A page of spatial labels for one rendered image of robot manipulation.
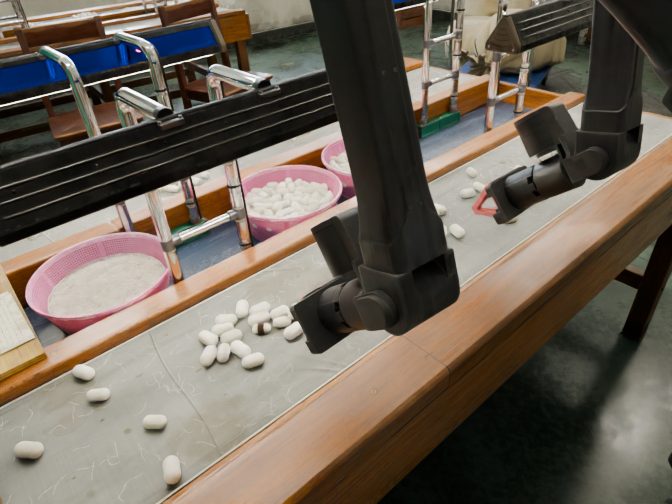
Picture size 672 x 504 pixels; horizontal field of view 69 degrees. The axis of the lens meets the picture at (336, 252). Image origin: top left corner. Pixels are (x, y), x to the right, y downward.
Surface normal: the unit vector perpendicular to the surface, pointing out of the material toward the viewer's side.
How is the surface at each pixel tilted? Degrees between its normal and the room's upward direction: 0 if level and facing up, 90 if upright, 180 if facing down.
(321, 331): 49
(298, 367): 0
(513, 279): 0
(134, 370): 0
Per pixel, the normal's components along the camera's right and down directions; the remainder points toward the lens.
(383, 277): -0.80, 0.37
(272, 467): -0.06, -0.81
